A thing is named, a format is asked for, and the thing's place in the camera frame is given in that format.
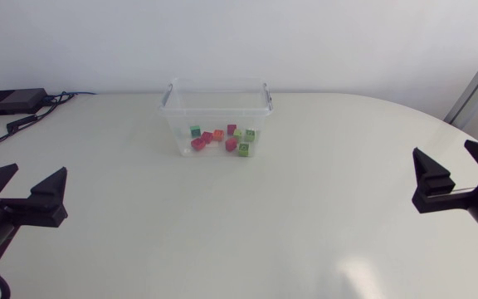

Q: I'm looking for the clear plastic container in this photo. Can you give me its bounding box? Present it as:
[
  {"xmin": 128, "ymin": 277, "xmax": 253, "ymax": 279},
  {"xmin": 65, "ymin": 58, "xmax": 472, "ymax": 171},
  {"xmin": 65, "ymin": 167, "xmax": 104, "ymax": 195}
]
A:
[{"xmin": 158, "ymin": 76, "xmax": 275, "ymax": 158}]

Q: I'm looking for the blue cable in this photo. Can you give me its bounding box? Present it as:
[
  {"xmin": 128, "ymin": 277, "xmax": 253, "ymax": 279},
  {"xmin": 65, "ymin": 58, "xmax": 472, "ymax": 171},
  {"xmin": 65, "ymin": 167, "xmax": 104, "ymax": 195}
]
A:
[{"xmin": 46, "ymin": 91, "xmax": 97, "ymax": 100}]

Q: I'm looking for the small black inline cable box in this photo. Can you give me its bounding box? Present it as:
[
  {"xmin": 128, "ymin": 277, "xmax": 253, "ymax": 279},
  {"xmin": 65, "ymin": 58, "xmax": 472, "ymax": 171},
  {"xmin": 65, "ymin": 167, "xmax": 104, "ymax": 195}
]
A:
[{"xmin": 6, "ymin": 114, "xmax": 39, "ymax": 135}]

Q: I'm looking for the black power brick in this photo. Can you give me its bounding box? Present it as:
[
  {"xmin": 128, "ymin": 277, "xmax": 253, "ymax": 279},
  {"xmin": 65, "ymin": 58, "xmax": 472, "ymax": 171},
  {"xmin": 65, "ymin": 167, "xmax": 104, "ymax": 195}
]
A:
[{"xmin": 0, "ymin": 87, "xmax": 50, "ymax": 117}]

